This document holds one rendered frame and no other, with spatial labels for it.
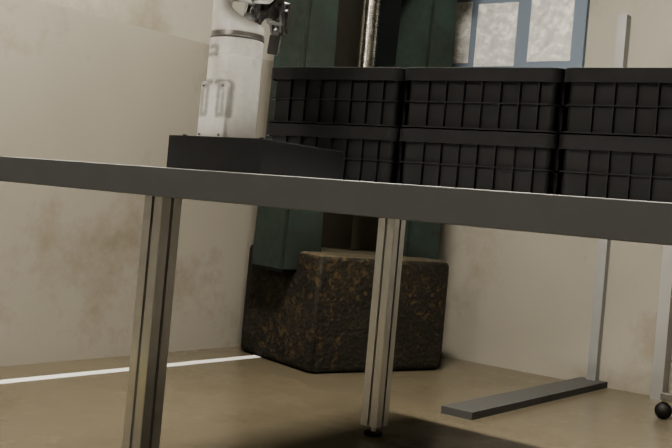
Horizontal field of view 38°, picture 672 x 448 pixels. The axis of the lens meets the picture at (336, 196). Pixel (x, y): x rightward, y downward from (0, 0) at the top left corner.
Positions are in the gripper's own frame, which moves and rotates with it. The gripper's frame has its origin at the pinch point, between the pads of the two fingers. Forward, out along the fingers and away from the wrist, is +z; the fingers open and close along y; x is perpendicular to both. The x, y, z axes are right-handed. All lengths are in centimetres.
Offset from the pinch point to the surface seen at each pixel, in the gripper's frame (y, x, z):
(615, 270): 271, -47, 42
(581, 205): -67, -72, 19
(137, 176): -49, -9, 26
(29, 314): 126, 137, 91
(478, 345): 288, 8, 89
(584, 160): -2, -62, 11
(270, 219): 202, 85, 45
